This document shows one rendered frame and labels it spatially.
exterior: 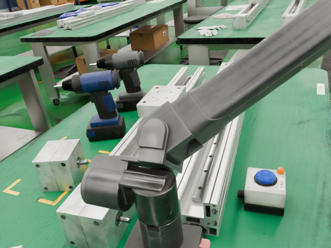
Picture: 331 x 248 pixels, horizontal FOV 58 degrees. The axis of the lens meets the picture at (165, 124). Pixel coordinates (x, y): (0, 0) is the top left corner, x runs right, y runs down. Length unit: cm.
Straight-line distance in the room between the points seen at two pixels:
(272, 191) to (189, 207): 17
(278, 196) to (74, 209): 40
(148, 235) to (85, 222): 21
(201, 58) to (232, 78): 198
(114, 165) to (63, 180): 40
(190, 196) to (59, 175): 33
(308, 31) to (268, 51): 5
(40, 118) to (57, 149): 166
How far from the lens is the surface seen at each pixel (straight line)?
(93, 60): 298
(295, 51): 40
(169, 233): 41
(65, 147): 82
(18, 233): 77
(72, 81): 94
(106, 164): 42
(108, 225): 60
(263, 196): 66
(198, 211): 62
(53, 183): 82
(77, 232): 64
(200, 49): 235
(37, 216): 79
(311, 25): 42
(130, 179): 39
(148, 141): 36
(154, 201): 37
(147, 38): 438
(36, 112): 246
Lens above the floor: 126
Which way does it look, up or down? 28 degrees down
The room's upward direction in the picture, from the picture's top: 7 degrees counter-clockwise
